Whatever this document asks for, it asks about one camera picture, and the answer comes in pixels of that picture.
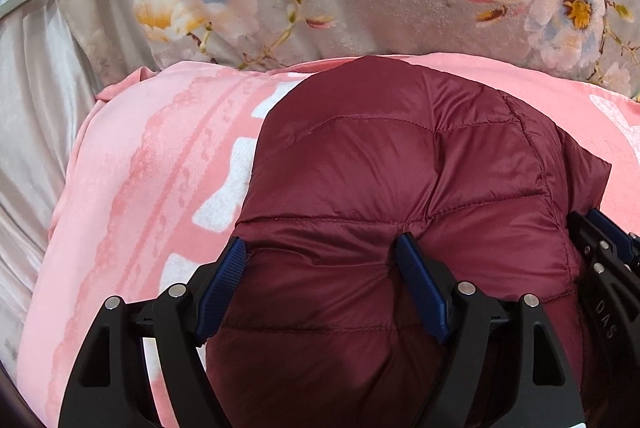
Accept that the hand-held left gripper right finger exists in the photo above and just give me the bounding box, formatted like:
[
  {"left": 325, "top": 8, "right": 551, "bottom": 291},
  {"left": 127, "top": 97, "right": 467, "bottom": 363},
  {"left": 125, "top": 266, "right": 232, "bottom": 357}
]
[{"left": 395, "top": 232, "right": 586, "bottom": 428}]

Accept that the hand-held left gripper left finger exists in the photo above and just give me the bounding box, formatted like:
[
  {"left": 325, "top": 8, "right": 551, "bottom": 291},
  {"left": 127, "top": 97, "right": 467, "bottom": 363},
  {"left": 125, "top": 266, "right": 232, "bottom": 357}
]
[{"left": 59, "top": 237, "right": 248, "bottom": 428}]

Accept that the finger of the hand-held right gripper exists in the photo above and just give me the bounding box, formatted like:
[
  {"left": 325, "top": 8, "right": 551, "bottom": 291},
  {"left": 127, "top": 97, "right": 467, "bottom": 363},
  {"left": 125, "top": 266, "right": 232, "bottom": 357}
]
[
  {"left": 567, "top": 209, "right": 617, "bottom": 270},
  {"left": 585, "top": 207, "right": 640, "bottom": 266}
]

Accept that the maroon puffer jacket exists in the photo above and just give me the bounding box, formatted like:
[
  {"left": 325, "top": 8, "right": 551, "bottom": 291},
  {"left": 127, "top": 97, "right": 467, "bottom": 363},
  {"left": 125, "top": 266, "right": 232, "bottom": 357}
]
[{"left": 205, "top": 55, "right": 613, "bottom": 428}]

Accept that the pink blanket with white print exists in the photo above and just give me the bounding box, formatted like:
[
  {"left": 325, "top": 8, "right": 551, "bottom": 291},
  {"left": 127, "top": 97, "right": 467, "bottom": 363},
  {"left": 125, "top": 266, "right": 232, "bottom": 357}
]
[{"left": 15, "top": 52, "right": 640, "bottom": 428}]

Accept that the silver satin bedsheet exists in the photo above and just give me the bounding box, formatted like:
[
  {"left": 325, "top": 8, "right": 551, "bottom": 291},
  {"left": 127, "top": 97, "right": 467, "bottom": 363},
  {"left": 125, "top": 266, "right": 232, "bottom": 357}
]
[{"left": 0, "top": 0, "right": 108, "bottom": 389}]

